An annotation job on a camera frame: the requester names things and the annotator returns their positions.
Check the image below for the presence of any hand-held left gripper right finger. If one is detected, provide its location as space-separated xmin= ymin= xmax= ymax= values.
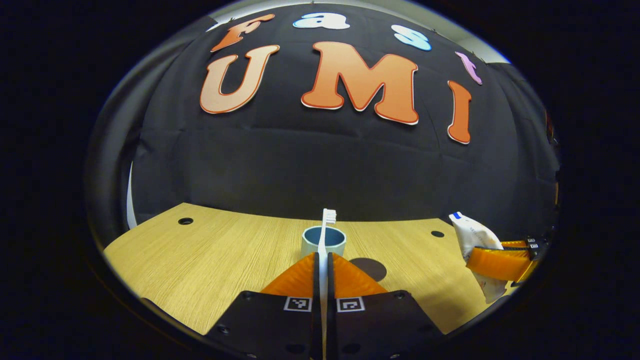
xmin=327 ymin=252 xmax=446 ymax=360

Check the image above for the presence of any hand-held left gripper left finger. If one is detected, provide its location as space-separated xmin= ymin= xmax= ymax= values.
xmin=205 ymin=252 xmax=321 ymax=360

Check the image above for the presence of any white toothpaste tube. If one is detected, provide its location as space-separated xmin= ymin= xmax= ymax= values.
xmin=448 ymin=211 xmax=508 ymax=304

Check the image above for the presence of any dark round coaster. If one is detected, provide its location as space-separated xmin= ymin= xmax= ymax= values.
xmin=350 ymin=257 xmax=387 ymax=282

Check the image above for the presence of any white toothbrush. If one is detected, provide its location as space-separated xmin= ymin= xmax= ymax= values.
xmin=318 ymin=208 xmax=337 ymax=360

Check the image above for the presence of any grey cup with wooden handle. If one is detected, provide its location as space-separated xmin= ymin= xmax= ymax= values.
xmin=301 ymin=226 xmax=347 ymax=258

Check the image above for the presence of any black backdrop cloth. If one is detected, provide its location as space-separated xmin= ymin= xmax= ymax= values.
xmin=85 ymin=2 xmax=561 ymax=251

